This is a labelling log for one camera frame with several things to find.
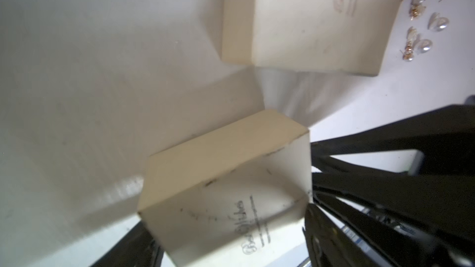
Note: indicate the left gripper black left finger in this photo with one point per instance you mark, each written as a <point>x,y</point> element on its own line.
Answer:
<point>137,248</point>

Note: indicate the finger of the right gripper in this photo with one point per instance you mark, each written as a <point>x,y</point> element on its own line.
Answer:
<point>445,137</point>
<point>440,205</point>

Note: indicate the pearl earring teardrop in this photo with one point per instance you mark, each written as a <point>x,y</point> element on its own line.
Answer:
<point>438,23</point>

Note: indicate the pearl earring upper middle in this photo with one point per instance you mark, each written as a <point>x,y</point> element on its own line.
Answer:
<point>417,9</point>

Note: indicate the cream jewelry box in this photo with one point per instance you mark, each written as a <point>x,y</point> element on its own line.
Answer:
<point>234,197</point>
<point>333,36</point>

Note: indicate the pearl earring lower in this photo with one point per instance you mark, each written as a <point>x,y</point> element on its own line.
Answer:
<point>415,45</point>

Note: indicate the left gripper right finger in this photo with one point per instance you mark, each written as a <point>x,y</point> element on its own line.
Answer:
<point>329,246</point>

